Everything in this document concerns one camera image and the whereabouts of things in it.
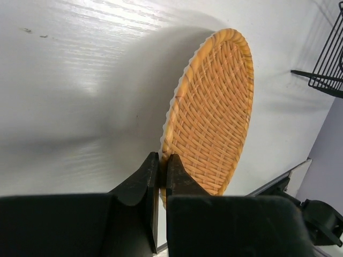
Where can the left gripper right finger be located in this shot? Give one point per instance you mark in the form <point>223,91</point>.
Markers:
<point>199,224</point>

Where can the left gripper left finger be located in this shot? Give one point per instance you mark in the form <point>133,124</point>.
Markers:
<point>122,222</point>

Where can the woven bamboo plate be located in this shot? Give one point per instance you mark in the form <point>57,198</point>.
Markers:
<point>209,115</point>

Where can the black wire dish rack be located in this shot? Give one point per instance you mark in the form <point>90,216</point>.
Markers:
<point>326,76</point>

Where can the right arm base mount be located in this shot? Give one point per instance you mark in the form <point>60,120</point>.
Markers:
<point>323,222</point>

